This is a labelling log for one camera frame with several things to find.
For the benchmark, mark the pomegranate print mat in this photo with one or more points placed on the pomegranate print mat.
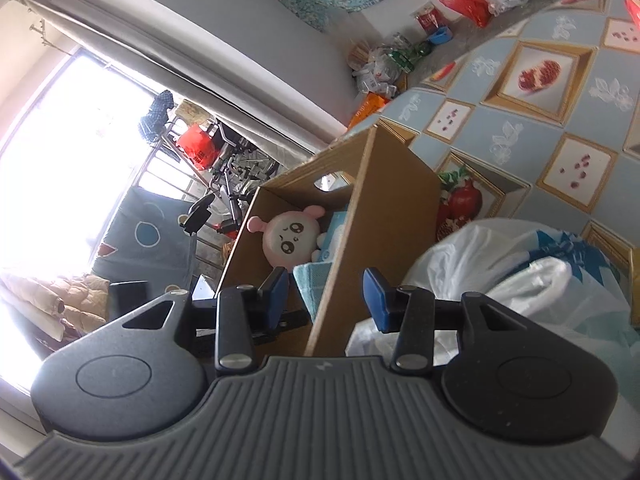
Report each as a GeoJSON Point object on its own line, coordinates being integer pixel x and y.
{"type": "Point", "coordinates": [530, 160]}

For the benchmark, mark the red plastic bag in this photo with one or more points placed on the red plastic bag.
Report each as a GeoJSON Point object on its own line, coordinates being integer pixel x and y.
{"type": "Point", "coordinates": [467, 5]}

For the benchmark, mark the brown cardboard box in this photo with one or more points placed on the brown cardboard box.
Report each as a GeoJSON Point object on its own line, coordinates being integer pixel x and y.
{"type": "Point", "coordinates": [385, 200]}

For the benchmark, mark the red packet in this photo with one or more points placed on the red packet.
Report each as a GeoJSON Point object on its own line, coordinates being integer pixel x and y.
{"type": "Point", "coordinates": [431, 20]}

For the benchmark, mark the black box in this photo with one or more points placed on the black box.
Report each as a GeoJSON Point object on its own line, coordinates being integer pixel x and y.
{"type": "Point", "coordinates": [127, 297]}

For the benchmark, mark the small blue object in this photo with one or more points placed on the small blue object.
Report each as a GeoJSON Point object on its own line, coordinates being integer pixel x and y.
{"type": "Point", "coordinates": [441, 35]}

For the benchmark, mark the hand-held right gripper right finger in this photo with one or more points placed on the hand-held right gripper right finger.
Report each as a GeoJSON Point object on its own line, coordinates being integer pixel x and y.
{"type": "Point", "coordinates": [377, 300]}

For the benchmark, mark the white plastic bag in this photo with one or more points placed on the white plastic bag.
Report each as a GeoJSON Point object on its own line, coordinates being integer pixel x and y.
{"type": "Point", "coordinates": [475, 260]}

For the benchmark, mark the dark hanging clothes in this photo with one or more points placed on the dark hanging clothes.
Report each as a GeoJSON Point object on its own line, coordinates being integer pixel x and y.
{"type": "Point", "coordinates": [156, 115]}

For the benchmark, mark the orange snack packet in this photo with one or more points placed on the orange snack packet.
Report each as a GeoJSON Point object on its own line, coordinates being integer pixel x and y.
{"type": "Point", "coordinates": [367, 110]}

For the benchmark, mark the beige padded jacket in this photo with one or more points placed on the beige padded jacket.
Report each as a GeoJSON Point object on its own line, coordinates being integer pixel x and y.
{"type": "Point", "coordinates": [65, 300]}

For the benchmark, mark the black phone holder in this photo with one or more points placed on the black phone holder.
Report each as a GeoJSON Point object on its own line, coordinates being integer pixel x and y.
{"type": "Point", "coordinates": [197, 212]}

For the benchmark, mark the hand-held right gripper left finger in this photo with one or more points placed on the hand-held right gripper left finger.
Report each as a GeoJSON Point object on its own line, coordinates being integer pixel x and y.
{"type": "Point", "coordinates": [277, 290]}

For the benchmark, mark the grey curtain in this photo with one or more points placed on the grey curtain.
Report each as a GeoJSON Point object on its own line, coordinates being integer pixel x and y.
{"type": "Point", "coordinates": [200, 60]}

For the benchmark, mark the light blue soft toy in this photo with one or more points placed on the light blue soft toy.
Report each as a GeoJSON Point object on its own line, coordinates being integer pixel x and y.
{"type": "Point", "coordinates": [332, 240]}

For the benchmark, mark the blue circle print cushion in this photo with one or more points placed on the blue circle print cushion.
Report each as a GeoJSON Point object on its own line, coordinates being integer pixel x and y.
{"type": "Point", "coordinates": [145, 240]}

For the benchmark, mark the pink round plush toy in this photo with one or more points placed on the pink round plush toy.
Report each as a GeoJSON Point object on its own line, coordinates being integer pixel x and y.
{"type": "Point", "coordinates": [287, 237]}

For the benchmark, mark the pile of small packets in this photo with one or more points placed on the pile of small packets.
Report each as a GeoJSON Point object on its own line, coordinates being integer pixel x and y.
{"type": "Point", "coordinates": [385, 65]}

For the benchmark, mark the metal folding frame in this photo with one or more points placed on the metal folding frame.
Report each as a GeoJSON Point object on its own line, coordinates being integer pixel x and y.
{"type": "Point", "coordinates": [245, 165]}

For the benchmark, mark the red shopping bag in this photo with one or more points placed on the red shopping bag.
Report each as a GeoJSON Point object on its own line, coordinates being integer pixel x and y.
{"type": "Point", "coordinates": [197, 145]}

